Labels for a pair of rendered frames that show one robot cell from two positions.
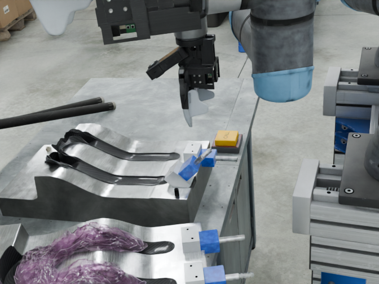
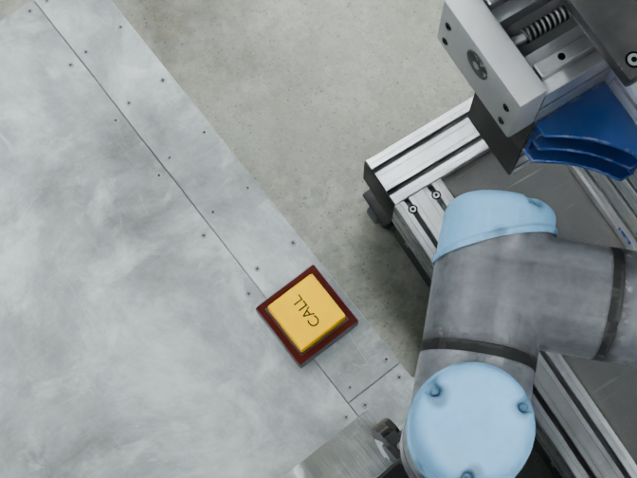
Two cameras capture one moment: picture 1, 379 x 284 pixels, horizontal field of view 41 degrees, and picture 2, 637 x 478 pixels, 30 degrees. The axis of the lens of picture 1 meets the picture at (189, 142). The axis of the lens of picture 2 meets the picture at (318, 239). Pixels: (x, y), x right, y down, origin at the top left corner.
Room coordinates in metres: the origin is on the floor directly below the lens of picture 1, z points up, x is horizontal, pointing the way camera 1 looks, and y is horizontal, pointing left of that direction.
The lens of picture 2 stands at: (1.12, 0.08, 2.07)
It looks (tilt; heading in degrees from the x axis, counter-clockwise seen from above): 75 degrees down; 308
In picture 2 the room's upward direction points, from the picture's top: 2 degrees counter-clockwise
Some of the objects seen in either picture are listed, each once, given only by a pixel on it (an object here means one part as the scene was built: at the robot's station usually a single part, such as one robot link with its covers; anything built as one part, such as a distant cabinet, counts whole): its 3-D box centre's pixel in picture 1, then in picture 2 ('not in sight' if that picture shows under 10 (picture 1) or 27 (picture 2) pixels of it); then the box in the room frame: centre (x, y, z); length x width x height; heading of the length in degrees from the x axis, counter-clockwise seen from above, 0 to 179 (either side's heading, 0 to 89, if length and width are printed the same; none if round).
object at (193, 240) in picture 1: (214, 240); not in sight; (0.82, -0.03, 0.86); 0.13 x 0.05 x 0.05; 90
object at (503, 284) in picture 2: not in sight; (515, 286); (1.12, -0.13, 1.31); 0.11 x 0.11 x 0.08; 25
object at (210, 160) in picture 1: (211, 158); not in sight; (1.09, -0.05, 0.89); 0.13 x 0.05 x 0.05; 73
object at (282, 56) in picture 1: (278, 49); not in sight; (0.61, -0.13, 1.34); 0.11 x 0.08 x 0.11; 3
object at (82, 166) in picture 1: (107, 156); not in sight; (1.11, 0.21, 0.92); 0.35 x 0.16 x 0.09; 73
